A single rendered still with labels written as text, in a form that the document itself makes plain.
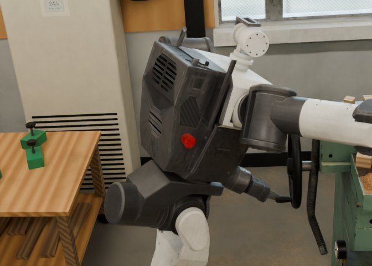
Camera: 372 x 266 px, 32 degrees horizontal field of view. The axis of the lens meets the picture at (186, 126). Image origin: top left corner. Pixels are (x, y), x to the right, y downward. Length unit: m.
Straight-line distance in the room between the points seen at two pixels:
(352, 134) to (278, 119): 0.17
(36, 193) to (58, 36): 0.80
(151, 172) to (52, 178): 1.16
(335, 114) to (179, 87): 0.37
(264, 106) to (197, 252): 0.53
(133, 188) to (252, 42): 0.49
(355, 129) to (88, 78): 2.00
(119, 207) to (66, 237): 1.07
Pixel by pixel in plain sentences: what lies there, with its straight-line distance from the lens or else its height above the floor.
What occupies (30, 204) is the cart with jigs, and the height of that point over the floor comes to 0.53.
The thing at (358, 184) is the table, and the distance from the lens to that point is 2.04.
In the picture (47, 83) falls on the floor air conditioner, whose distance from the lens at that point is 3.25.
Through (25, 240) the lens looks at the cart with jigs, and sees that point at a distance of 3.08.
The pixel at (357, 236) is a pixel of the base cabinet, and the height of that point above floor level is 0.68.
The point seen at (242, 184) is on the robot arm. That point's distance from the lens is 2.20.
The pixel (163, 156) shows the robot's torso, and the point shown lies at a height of 1.18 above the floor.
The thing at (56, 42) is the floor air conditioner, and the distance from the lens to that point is 3.15.
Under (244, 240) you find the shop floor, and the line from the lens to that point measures 3.19.
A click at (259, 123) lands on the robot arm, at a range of 1.48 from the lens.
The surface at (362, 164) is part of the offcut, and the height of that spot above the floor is 0.91.
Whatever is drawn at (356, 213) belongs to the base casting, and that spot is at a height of 0.77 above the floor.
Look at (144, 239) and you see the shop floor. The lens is 3.25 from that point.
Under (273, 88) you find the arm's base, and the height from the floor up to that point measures 1.38.
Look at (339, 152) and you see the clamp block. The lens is 2.14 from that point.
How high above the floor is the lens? 2.03
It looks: 29 degrees down
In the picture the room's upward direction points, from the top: 5 degrees counter-clockwise
